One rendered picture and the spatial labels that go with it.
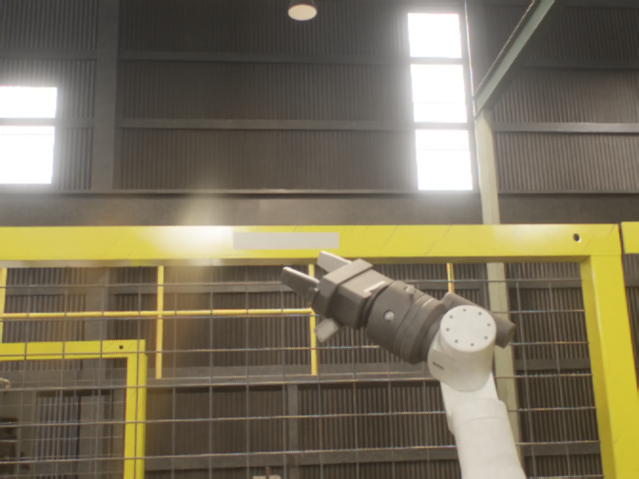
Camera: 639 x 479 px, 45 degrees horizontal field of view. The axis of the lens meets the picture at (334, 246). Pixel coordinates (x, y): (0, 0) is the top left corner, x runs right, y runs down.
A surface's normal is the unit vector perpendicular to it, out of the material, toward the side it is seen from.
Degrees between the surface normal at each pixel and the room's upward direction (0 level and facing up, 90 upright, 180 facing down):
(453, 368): 140
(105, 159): 90
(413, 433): 90
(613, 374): 90
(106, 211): 90
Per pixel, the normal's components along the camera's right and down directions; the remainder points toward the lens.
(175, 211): 0.11, -0.25
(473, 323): -0.09, -0.63
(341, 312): -0.56, 0.25
